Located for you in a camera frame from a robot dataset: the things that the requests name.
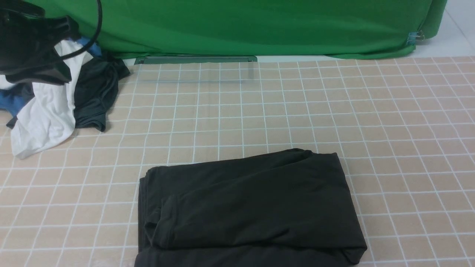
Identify blue shirt in pile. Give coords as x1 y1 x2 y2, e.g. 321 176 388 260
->
0 37 102 117

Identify blue binder clip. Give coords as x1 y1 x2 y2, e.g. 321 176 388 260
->
406 30 425 45

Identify dark gray shirt in pile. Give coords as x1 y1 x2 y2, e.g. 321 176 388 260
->
0 52 130 132

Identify checkered beige table mat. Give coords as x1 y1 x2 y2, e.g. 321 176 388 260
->
0 56 475 267

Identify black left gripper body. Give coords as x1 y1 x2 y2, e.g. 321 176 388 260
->
0 0 60 75

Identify dark gray long-sleeve shirt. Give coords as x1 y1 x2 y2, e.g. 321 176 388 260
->
134 148 367 267

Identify gray metal bar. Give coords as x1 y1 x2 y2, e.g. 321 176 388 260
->
134 55 258 65

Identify green backdrop cloth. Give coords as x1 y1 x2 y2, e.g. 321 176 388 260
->
22 0 449 60

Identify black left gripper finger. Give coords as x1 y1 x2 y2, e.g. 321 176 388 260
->
41 16 81 43
4 60 72 86

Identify white shirt in pile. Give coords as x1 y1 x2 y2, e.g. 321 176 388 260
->
1 52 93 159

